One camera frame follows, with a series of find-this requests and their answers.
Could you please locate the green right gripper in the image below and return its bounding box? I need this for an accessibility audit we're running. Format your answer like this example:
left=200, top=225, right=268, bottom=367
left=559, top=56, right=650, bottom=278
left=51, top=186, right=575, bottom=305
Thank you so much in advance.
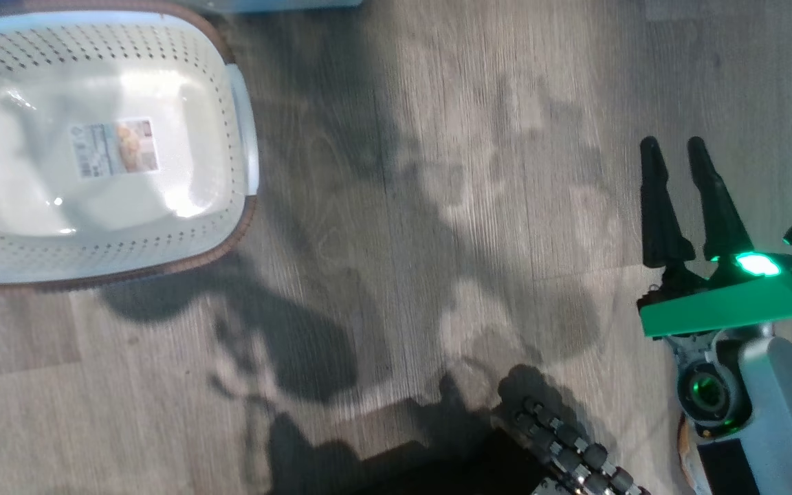
left=637, top=136, right=792, bottom=338

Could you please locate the paper product label sticker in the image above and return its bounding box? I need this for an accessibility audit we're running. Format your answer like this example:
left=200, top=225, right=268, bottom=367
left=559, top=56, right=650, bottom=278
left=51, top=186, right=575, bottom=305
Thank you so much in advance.
left=69, top=118, right=161, bottom=179

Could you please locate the white perforated laundry basket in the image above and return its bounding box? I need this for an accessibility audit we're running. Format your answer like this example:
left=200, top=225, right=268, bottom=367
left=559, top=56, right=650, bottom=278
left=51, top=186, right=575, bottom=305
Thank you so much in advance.
left=0, top=0, right=259, bottom=293

